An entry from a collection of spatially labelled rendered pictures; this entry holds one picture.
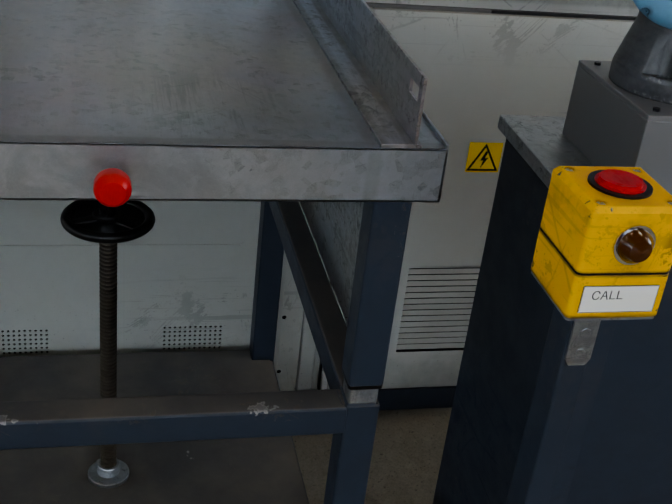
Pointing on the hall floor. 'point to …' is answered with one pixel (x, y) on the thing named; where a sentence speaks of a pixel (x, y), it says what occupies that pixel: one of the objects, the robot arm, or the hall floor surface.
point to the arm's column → (525, 328)
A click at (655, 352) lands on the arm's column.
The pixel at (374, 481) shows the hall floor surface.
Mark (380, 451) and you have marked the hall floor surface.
